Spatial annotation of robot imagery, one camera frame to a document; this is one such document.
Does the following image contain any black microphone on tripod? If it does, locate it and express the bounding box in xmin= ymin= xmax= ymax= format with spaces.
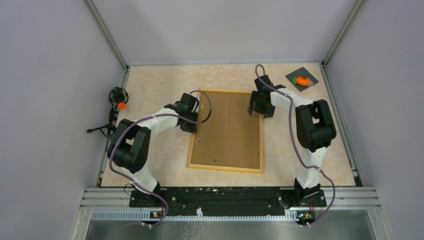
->
xmin=86 ymin=87 xmax=129 ymax=139

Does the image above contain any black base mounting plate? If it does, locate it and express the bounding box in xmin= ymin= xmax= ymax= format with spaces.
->
xmin=129 ymin=186 xmax=327 ymax=209

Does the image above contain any grey building block plate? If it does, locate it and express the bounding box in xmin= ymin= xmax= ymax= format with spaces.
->
xmin=285 ymin=67 xmax=319 ymax=92

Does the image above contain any purple cable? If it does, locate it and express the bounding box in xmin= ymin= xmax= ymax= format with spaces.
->
xmin=254 ymin=64 xmax=337 ymax=228
xmin=108 ymin=89 xmax=213 ymax=229

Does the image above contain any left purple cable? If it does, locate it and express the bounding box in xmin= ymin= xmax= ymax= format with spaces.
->
xmin=108 ymin=89 xmax=213 ymax=229

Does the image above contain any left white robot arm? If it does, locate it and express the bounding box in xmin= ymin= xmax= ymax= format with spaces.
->
xmin=107 ymin=93 xmax=200 ymax=207

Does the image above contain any aluminium rail with cable duct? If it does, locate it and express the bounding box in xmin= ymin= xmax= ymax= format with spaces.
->
xmin=80 ymin=187 xmax=381 ymax=222

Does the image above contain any brown cardboard backing board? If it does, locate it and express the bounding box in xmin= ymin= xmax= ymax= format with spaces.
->
xmin=190 ymin=91 xmax=261 ymax=169

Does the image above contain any orange curved block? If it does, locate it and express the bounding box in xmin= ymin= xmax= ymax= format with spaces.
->
xmin=296 ymin=76 xmax=313 ymax=87

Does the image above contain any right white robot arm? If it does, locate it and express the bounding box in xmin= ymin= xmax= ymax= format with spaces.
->
xmin=247 ymin=75 xmax=337 ymax=206

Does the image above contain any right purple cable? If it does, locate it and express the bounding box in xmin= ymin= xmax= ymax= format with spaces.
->
xmin=254 ymin=64 xmax=337 ymax=228

